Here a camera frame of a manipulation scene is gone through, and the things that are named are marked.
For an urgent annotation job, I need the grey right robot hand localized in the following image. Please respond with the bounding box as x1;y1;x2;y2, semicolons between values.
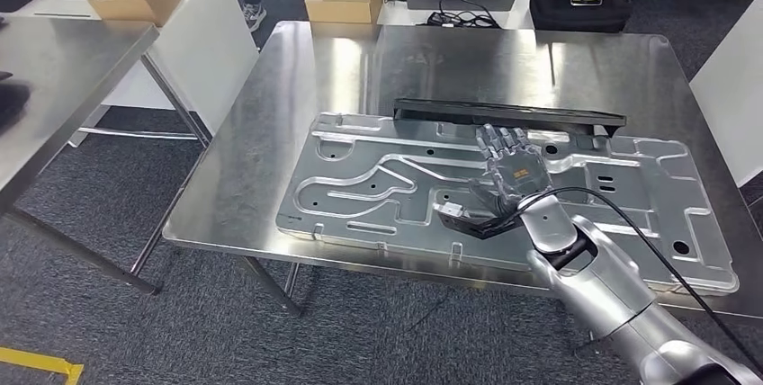
467;123;555;219

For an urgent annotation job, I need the black plastic mounting plate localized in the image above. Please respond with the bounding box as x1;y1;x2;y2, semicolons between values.
393;97;627;139

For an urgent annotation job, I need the stainless steel workbench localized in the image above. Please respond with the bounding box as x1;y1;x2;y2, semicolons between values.
162;20;763;319

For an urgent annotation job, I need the black moulded plastic part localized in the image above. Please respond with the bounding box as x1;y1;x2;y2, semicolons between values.
0;71;32;133

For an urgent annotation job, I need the stamped sheet metal panel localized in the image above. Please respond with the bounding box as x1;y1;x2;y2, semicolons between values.
274;111;741;297

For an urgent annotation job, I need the white partition board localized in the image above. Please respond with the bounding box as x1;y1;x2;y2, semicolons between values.
689;0;763;188

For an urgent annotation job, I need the stainless steel table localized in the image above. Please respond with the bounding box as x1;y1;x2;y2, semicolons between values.
0;15;212;297

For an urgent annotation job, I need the yellow floor tape outline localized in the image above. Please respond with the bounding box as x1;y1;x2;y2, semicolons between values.
0;346;85;385

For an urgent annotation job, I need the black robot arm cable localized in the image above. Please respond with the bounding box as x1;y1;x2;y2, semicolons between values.
524;186;763;360

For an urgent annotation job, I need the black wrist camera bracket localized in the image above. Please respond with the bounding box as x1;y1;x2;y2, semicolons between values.
436;209;525;240

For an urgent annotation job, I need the black charger cable bundle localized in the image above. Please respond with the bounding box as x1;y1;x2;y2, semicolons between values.
426;0;502;30

